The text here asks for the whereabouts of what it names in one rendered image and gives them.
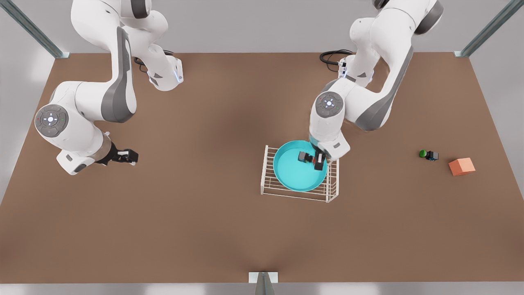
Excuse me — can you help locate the white wire shelf rack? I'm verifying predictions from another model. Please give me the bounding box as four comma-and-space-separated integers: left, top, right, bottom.
261, 145, 340, 203

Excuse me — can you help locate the orange block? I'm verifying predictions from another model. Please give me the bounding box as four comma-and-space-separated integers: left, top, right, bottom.
449, 158, 476, 177

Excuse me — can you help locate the silver frame post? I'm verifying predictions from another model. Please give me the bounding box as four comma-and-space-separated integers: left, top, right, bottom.
0, 0, 70, 59
454, 0, 524, 58
248, 272, 279, 295

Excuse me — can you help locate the teal round plate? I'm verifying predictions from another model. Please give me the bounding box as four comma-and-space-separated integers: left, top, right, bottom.
273, 141, 329, 192

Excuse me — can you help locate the black cable loop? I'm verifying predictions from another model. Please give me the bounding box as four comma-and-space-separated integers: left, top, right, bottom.
320, 50, 354, 73
133, 50, 175, 75

